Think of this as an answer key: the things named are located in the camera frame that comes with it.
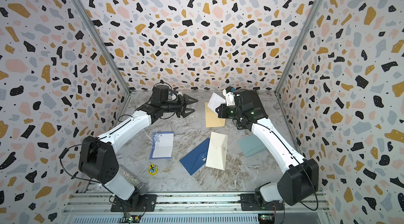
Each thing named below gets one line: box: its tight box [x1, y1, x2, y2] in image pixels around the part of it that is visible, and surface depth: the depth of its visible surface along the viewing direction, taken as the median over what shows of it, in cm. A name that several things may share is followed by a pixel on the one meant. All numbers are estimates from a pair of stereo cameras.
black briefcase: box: [233, 88, 269, 124], surface depth 60 cm
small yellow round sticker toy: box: [147, 164, 159, 176], surface depth 85 cm
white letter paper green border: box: [207, 92, 226, 115], surface depth 81 cm
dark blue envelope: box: [179, 137, 210, 176], surface depth 89 cm
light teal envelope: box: [237, 134, 267, 158], surface depth 94 cm
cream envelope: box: [205, 131, 229, 171], surface depth 92 cm
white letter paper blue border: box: [149, 131, 175, 160], surface depth 94 cm
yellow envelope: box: [204, 102, 226, 128], surface depth 105 cm
